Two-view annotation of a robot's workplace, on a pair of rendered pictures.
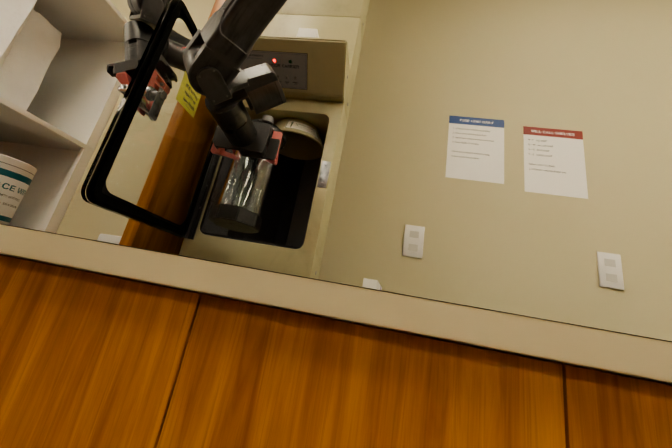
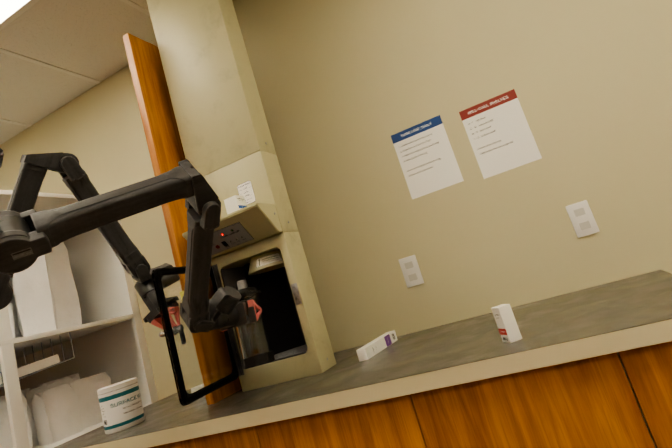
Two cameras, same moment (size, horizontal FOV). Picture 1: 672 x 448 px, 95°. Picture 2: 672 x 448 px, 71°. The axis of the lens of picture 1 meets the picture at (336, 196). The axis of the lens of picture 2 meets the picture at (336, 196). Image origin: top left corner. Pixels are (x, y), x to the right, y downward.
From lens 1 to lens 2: 0.96 m
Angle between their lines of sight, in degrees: 14
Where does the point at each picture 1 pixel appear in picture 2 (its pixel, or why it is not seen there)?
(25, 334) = not seen: outside the picture
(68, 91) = (91, 274)
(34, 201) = (127, 373)
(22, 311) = not seen: outside the picture
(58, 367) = not seen: outside the picture
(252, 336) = (285, 434)
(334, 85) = (268, 229)
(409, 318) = (336, 403)
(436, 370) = (361, 417)
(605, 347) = (412, 383)
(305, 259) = (313, 357)
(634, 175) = (576, 111)
